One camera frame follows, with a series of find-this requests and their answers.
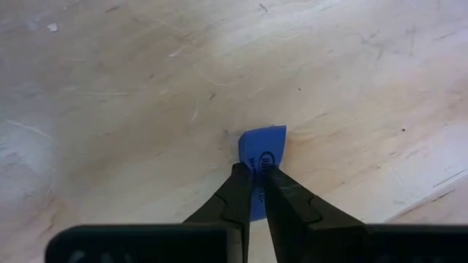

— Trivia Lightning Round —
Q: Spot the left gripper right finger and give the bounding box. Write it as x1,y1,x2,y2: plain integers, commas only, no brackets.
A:
263,164,468,263

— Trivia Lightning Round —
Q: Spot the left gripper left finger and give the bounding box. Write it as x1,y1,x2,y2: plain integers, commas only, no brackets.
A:
45,161,254,263

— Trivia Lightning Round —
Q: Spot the blue eraser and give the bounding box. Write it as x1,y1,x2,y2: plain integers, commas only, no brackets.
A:
238,124,288,223

